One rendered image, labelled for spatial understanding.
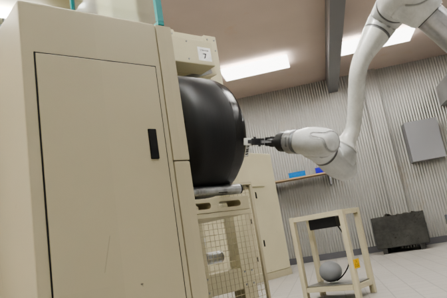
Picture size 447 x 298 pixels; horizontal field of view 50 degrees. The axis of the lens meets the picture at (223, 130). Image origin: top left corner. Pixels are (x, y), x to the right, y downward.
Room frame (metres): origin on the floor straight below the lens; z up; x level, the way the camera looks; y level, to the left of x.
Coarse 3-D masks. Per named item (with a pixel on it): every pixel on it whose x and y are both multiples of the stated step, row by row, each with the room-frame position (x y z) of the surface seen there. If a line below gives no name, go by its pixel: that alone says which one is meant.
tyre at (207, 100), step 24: (192, 96) 1.90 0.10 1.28; (216, 96) 1.96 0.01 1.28; (192, 120) 1.89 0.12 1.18; (216, 120) 1.91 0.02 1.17; (240, 120) 2.00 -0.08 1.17; (192, 144) 1.90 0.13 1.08; (216, 144) 1.92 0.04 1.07; (240, 144) 2.01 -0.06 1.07; (192, 168) 1.94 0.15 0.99; (216, 168) 1.98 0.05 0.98
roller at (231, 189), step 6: (198, 186) 1.99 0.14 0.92; (204, 186) 2.00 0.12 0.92; (210, 186) 2.02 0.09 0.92; (216, 186) 2.03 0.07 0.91; (222, 186) 2.05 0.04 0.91; (228, 186) 2.07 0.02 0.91; (234, 186) 2.09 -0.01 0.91; (240, 186) 2.11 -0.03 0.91; (198, 192) 1.97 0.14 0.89; (204, 192) 1.99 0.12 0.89; (210, 192) 2.01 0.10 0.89; (216, 192) 2.03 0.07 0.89; (222, 192) 2.05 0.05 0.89; (228, 192) 2.07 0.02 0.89; (234, 192) 2.10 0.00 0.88; (240, 192) 2.12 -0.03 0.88
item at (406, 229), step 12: (384, 216) 8.89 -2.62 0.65; (396, 216) 8.81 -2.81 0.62; (408, 216) 8.74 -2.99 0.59; (420, 216) 8.67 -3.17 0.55; (372, 228) 8.98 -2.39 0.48; (384, 228) 8.90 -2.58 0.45; (396, 228) 8.83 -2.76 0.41; (408, 228) 8.76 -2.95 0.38; (420, 228) 8.69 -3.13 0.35; (384, 240) 8.92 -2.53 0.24; (396, 240) 8.85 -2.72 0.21; (408, 240) 8.78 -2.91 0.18; (420, 240) 8.71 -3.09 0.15; (384, 252) 8.94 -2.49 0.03
